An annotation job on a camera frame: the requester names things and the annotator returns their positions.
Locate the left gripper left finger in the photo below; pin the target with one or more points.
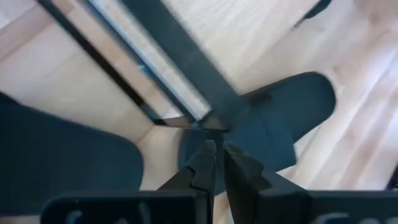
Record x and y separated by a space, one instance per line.
205 174

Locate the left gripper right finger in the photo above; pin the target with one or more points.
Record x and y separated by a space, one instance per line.
248 193

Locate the black rubber slide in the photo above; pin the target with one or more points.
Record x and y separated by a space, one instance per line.
295 102
62 155

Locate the wooden shelf black metal frame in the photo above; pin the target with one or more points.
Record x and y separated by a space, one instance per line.
192 62

